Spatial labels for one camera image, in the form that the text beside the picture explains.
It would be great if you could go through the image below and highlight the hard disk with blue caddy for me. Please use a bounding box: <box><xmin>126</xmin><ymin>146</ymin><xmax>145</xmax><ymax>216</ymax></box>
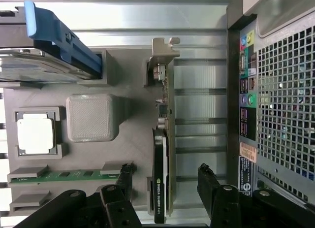
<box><xmin>0</xmin><ymin>0</ymin><xmax>103</xmax><ymax>82</ymax></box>

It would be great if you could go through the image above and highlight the open black PC case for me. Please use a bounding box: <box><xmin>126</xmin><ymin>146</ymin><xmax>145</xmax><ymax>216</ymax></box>
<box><xmin>226</xmin><ymin>0</ymin><xmax>315</xmax><ymax>209</ymax></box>

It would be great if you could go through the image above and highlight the green RAM stick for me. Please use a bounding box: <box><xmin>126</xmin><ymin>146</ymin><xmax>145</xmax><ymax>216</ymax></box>
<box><xmin>11</xmin><ymin>170</ymin><xmax>121</xmax><ymax>183</ymax></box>

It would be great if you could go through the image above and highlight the silver CPU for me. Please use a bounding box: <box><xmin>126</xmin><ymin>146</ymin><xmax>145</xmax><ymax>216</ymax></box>
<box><xmin>16</xmin><ymin>113</ymin><xmax>56</xmax><ymax>155</ymax></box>

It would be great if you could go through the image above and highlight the grey parts rack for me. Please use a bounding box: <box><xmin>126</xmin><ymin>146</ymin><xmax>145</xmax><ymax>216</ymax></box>
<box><xmin>2</xmin><ymin>49</ymin><xmax>178</xmax><ymax>218</ymax></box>

